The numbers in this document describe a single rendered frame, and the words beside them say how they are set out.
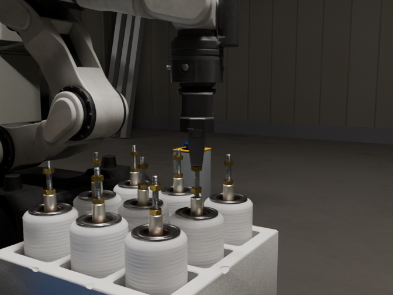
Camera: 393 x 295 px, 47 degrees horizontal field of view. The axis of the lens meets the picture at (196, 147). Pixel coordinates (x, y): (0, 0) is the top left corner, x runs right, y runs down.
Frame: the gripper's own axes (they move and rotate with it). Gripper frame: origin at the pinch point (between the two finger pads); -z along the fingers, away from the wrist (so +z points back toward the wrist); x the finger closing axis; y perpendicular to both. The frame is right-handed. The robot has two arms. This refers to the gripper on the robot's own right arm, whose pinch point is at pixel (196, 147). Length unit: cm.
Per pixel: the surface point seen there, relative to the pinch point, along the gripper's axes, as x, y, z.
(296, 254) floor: 44, -29, -37
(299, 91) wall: 308, -93, 3
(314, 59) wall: 302, -103, 29
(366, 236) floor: 58, -54, -37
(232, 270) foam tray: -5.3, -6.0, -19.8
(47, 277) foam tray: -8.0, 23.7, -19.8
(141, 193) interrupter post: 5.2, 10.1, -9.4
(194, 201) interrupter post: -1.1, 0.3, -9.1
